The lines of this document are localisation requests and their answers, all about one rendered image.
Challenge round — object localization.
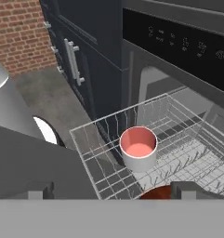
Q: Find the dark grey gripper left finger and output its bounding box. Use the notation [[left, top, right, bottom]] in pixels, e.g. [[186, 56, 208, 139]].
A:
[[0, 180, 55, 200]]

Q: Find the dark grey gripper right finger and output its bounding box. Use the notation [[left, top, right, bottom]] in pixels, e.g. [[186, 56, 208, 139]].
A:
[[170, 180, 224, 200]]

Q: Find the red-brown bowl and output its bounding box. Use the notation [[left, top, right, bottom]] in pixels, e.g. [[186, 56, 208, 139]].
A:
[[138, 185, 173, 200]]

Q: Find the white cup with pink inside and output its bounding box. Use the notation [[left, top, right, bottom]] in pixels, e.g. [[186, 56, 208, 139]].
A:
[[119, 125, 158, 174]]

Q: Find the dark navy cupboard door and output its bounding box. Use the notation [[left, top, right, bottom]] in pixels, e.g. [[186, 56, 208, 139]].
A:
[[56, 0, 125, 122]]

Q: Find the dark grey dishwasher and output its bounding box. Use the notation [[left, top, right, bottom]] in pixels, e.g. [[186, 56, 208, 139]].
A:
[[121, 0, 224, 175]]

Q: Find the dark navy cupboard run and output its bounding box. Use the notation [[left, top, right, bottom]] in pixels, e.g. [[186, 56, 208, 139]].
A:
[[38, 0, 68, 82]]

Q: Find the silver wire dishwasher rack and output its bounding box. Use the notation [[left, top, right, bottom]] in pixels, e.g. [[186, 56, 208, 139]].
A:
[[69, 92, 224, 200]]

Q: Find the long silver cupboard handle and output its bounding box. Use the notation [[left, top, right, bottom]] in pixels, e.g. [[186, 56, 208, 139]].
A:
[[63, 38, 86, 86]]

